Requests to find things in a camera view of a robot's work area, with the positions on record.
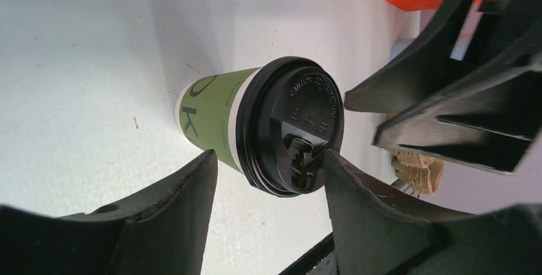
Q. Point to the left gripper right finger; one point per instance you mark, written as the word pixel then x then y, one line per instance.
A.
pixel 378 229

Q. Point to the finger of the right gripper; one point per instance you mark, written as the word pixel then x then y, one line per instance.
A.
pixel 489 119
pixel 425 66

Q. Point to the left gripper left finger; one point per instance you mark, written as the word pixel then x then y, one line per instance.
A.
pixel 161 229

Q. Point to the green paper coffee cup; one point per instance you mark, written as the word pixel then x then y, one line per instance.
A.
pixel 206 112

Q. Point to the black coffee cup lid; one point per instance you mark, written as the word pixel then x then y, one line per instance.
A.
pixel 290 114

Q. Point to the brown pulp cup carrier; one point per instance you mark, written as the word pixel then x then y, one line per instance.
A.
pixel 421 172

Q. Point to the blue cup of stirrers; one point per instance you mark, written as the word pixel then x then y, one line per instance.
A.
pixel 457 53

